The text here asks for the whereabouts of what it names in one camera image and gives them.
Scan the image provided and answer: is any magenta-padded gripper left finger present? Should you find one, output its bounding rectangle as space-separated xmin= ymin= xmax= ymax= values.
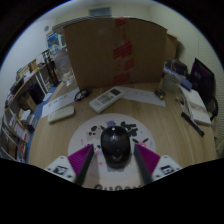
xmin=44 ymin=143 xmax=95 ymax=186

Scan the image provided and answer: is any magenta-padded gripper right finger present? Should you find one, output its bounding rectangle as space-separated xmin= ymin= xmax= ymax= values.
xmin=133 ymin=143 xmax=183 ymax=185

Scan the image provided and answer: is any black computer mouse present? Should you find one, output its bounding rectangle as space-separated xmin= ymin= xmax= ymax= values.
xmin=100 ymin=125 xmax=132 ymax=169

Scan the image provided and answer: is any white cartoon print mouse pad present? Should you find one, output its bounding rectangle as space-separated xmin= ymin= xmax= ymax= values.
xmin=67 ymin=113 xmax=157 ymax=191

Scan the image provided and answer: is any black pen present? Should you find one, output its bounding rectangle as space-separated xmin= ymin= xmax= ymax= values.
xmin=180 ymin=111 xmax=206 ymax=137

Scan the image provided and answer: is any shelf unit with books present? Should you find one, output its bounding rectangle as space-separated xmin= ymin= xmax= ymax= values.
xmin=0 ymin=106 xmax=38 ymax=164

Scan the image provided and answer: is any white paper sheet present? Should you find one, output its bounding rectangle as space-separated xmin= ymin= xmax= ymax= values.
xmin=116 ymin=85 xmax=167 ymax=108
xmin=41 ymin=87 xmax=81 ymax=119

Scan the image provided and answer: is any open white notebook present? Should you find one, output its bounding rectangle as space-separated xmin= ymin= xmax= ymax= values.
xmin=179 ymin=85 xmax=213 ymax=127

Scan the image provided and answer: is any cluttered wooden side desk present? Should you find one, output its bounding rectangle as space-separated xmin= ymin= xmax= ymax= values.
xmin=9 ymin=56 xmax=58 ymax=111

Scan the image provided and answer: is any dark monitor screen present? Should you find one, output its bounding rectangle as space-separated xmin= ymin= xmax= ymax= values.
xmin=189 ymin=58 xmax=216 ymax=106

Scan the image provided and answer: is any clear glass jar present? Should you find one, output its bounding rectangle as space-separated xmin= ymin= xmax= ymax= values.
xmin=53 ymin=49 xmax=76 ymax=88

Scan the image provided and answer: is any large brown cardboard box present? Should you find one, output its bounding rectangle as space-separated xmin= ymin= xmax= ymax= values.
xmin=63 ymin=16 xmax=168 ymax=91

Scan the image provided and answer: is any blue white display cabinet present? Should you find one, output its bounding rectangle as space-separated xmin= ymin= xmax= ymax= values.
xmin=45 ymin=31 xmax=68 ymax=51

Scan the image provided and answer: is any grey door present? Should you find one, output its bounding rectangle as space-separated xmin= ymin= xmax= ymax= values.
xmin=88 ymin=6 xmax=112 ymax=17

